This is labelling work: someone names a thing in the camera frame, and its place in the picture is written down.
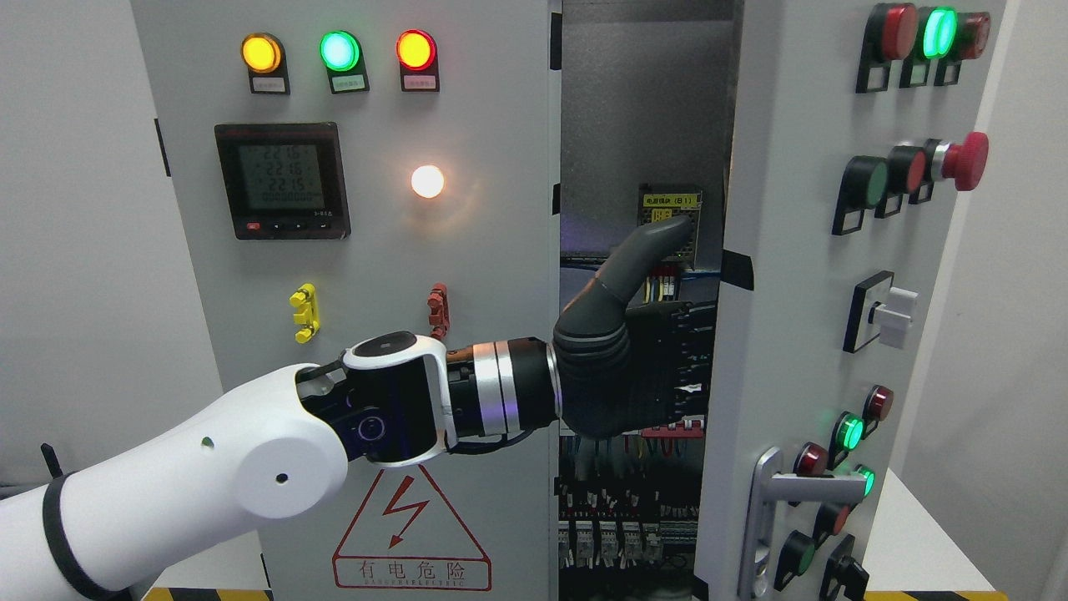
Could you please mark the relay and terminal row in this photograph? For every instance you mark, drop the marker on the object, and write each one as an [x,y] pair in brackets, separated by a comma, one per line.
[622,526]

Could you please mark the silver door lever handle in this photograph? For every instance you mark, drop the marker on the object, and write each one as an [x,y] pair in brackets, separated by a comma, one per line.
[769,486]

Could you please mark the red emergency stop button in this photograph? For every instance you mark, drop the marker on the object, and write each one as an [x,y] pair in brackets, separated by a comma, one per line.
[963,162]

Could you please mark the green indicator lamp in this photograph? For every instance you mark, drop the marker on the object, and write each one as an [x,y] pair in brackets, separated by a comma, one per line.
[343,58]

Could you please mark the dark grey robot hand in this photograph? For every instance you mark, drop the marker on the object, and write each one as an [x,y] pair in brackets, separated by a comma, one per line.
[623,367]

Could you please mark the black digital power meter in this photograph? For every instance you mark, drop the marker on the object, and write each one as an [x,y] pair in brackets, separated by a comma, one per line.
[284,181]

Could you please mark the red indicator lamp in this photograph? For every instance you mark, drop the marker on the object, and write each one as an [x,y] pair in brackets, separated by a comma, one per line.
[417,56]

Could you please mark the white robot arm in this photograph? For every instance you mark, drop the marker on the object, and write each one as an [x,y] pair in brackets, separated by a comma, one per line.
[270,450]

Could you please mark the black box with antenna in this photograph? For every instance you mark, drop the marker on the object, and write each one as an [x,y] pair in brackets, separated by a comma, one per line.
[50,457]

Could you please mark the yellow indicator lamp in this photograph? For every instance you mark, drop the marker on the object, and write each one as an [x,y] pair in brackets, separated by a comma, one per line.
[265,59]

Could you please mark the grey cabinet door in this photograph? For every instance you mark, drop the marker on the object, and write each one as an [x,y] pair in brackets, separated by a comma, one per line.
[454,527]
[828,185]

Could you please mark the white sockets and red breaker row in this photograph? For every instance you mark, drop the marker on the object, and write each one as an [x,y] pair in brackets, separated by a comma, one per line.
[688,428]

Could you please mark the red terminal handle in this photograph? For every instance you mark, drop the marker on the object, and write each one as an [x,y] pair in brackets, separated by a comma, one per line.
[439,317]

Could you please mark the yellow terminal handle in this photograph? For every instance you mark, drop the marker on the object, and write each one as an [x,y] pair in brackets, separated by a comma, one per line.
[305,316]

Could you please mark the white rotary switch right door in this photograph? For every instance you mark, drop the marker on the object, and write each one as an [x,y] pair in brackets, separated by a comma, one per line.
[879,311]

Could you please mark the metal mesh power supply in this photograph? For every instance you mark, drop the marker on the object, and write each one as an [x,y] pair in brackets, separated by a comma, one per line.
[658,202]

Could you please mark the white glowing indicator lamp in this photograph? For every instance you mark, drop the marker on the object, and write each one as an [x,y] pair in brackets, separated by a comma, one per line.
[428,181]

